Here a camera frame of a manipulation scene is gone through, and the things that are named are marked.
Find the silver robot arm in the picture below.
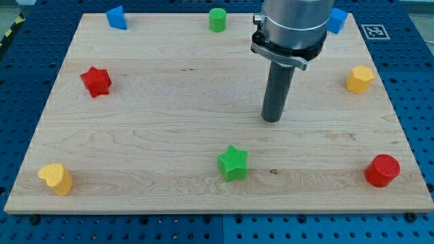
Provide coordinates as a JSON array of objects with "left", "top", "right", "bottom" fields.
[{"left": 251, "top": 0, "right": 334, "bottom": 70}]

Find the green star block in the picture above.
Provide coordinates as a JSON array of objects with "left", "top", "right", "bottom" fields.
[{"left": 217, "top": 145, "right": 248, "bottom": 182}]

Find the red star block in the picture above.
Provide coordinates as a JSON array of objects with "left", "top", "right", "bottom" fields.
[{"left": 80, "top": 66, "right": 112, "bottom": 98}]

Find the wooden board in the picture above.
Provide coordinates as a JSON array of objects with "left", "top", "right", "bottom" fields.
[{"left": 5, "top": 14, "right": 433, "bottom": 215}]

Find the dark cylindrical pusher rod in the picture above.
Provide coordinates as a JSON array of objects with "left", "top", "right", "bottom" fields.
[{"left": 261, "top": 62, "right": 295, "bottom": 123}]

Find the green cylinder block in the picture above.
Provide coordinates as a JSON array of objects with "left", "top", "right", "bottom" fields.
[{"left": 208, "top": 7, "right": 226, "bottom": 33}]

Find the blue triangle block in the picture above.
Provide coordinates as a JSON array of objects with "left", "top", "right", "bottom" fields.
[{"left": 106, "top": 5, "right": 127, "bottom": 31}]

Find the yellow hexagon block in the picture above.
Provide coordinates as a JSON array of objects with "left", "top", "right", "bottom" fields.
[{"left": 346, "top": 65, "right": 374, "bottom": 94}]

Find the blue cube block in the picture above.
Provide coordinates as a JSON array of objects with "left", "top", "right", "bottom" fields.
[{"left": 326, "top": 7, "right": 348, "bottom": 34}]

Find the yellow heart block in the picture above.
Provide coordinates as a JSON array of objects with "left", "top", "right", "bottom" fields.
[{"left": 38, "top": 163, "right": 73, "bottom": 197}]

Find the red cylinder block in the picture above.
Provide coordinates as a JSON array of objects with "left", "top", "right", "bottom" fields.
[{"left": 364, "top": 154, "right": 401, "bottom": 188}]

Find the white fiducial marker tag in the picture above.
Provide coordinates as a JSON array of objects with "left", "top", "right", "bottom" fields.
[{"left": 361, "top": 24, "right": 390, "bottom": 40}]

